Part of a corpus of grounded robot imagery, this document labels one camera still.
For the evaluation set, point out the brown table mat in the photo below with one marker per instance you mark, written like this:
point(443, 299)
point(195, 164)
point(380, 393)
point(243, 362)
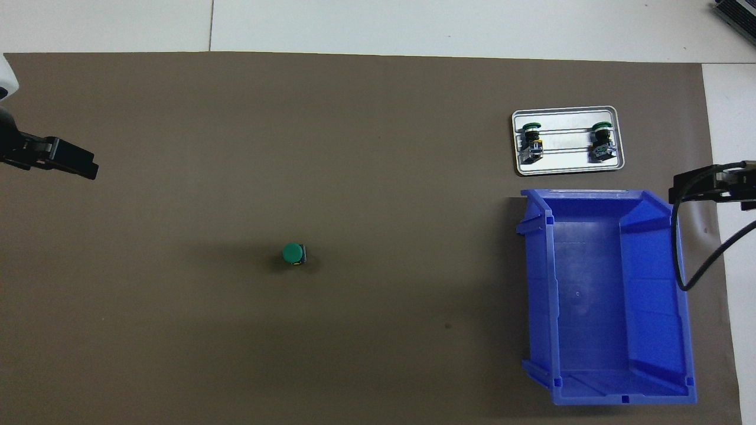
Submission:
point(384, 177)

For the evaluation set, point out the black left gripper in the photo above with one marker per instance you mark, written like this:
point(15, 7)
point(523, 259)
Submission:
point(13, 141)

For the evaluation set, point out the green push button switch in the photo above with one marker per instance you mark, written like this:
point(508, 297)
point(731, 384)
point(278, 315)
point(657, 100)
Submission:
point(602, 141)
point(292, 253)
point(532, 141)

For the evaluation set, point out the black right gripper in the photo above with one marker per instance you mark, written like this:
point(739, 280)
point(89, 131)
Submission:
point(741, 183)

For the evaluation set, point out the grey metal tray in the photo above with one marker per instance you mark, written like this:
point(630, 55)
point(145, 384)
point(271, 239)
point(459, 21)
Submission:
point(567, 165)

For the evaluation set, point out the grey ribbed device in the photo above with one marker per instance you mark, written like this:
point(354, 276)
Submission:
point(738, 13)

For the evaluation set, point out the blue plastic storage bin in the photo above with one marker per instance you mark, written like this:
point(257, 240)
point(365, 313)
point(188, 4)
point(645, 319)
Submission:
point(590, 307)

